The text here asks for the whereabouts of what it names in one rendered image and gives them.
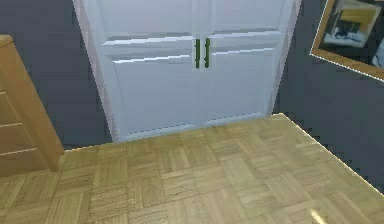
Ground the white double room door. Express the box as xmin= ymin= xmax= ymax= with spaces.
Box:
xmin=72 ymin=0 xmax=303 ymax=143

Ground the brown wooden chest of drawers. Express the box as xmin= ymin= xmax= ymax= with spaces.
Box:
xmin=0 ymin=34 xmax=66 ymax=178

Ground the wooden framed wall picture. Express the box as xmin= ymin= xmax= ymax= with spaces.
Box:
xmin=309 ymin=0 xmax=384 ymax=82

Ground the dark green door handle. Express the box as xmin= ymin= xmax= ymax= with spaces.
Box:
xmin=204 ymin=37 xmax=211 ymax=69
xmin=194 ymin=38 xmax=201 ymax=70

